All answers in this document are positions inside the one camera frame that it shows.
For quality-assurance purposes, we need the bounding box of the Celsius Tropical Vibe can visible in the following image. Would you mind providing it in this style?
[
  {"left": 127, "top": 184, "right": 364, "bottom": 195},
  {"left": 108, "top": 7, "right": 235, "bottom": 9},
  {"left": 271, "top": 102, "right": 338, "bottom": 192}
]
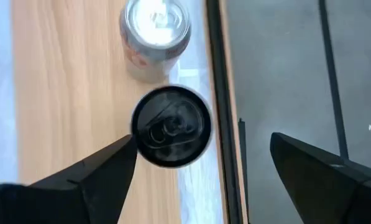
[{"left": 131, "top": 84, "right": 213, "bottom": 169}]

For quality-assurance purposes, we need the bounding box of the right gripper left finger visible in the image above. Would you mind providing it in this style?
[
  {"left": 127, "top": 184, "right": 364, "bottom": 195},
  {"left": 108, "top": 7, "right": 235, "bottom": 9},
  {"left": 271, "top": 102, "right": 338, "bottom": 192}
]
[{"left": 0, "top": 134, "right": 139, "bottom": 224}]

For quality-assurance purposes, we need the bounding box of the silver soda can red lettering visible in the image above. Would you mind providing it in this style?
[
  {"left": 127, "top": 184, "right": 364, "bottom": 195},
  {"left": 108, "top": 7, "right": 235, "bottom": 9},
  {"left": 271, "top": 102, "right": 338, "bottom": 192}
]
[{"left": 119, "top": 0, "right": 192, "bottom": 84}]

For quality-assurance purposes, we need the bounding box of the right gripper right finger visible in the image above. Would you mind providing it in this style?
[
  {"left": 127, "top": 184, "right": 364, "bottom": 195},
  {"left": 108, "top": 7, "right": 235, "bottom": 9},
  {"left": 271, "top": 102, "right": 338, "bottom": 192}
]
[{"left": 270, "top": 133, "right": 371, "bottom": 224}]

